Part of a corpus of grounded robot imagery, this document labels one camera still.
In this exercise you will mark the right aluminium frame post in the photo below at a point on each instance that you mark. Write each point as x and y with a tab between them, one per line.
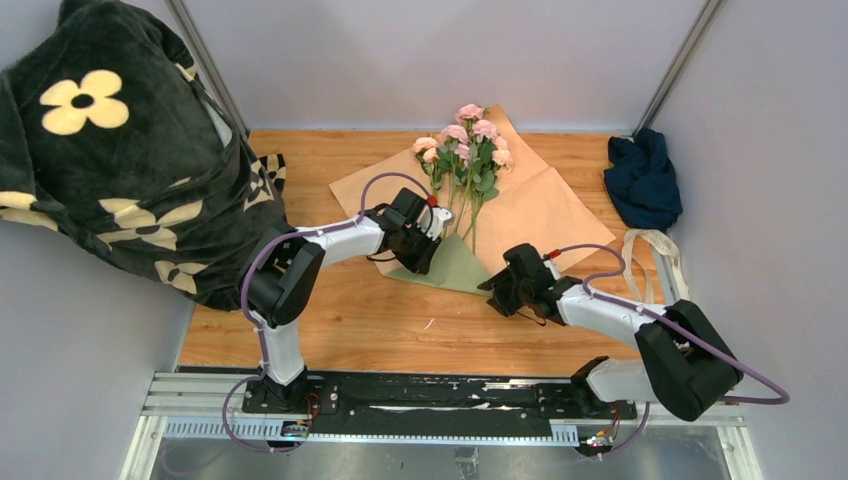
697	32

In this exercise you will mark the dark floral fleece blanket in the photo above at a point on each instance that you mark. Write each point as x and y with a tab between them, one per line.
109	138

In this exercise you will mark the pink fake flower bunch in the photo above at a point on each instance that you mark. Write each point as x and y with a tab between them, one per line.
467	157

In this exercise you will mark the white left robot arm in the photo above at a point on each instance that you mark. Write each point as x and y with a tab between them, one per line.
279	277

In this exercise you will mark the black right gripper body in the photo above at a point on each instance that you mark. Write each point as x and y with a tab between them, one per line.
521	291

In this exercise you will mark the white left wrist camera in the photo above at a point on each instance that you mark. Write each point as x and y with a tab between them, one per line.
434	221

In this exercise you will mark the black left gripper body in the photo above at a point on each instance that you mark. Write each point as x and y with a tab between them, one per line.
414	239

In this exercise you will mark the left aluminium frame post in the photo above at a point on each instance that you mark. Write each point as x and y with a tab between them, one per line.
205	61

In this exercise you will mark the green and peach wrapping paper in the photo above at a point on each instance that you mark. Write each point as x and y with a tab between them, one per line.
535	205

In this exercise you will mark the navy blue cloth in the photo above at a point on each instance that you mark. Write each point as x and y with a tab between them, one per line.
641	182

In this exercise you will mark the aluminium frame post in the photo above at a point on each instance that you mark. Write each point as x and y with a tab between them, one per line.
697	32
205	61

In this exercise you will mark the black and aluminium base rail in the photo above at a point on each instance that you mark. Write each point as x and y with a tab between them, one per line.
201	423

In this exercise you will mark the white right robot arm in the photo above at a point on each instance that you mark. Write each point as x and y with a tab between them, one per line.
683	364

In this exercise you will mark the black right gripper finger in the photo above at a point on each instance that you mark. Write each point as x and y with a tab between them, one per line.
501	282
504	303

